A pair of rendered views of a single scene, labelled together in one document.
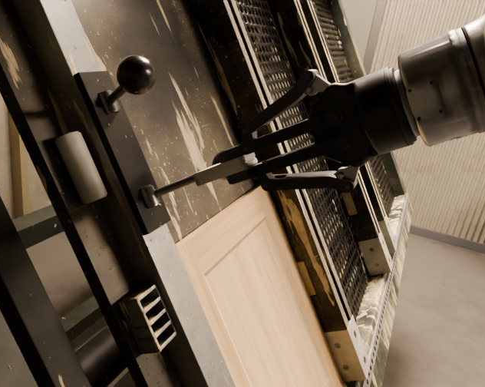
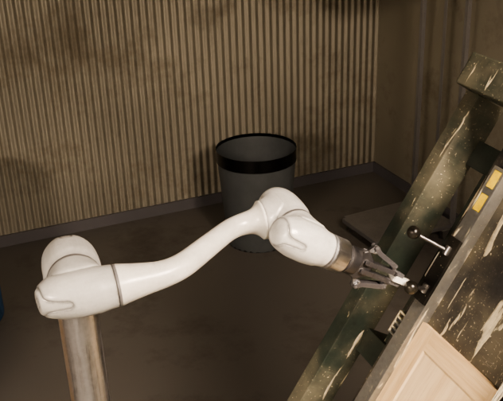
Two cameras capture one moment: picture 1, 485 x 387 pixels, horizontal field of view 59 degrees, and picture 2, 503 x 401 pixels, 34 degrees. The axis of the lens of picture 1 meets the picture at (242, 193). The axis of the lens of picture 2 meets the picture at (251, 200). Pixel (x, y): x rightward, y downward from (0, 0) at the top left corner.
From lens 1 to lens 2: 2.44 m
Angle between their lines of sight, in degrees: 119
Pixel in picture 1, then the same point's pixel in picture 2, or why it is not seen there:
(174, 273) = (408, 321)
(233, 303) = (419, 382)
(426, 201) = not seen: outside the picture
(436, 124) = not seen: hidden behind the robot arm
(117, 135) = (438, 262)
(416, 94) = not seen: hidden behind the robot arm
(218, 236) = (444, 355)
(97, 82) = (451, 242)
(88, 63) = (462, 236)
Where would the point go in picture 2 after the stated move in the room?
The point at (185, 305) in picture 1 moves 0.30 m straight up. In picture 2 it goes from (400, 332) to (405, 235)
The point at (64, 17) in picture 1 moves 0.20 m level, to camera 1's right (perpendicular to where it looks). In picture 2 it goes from (471, 217) to (425, 241)
